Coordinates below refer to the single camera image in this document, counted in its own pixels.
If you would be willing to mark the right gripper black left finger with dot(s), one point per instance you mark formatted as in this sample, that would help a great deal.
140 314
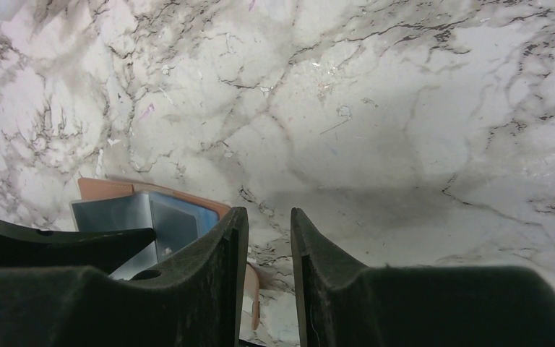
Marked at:
193 298

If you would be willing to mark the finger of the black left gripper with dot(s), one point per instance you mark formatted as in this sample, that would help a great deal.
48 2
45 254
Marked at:
30 247

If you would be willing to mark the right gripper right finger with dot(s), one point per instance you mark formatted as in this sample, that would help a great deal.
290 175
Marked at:
342 302

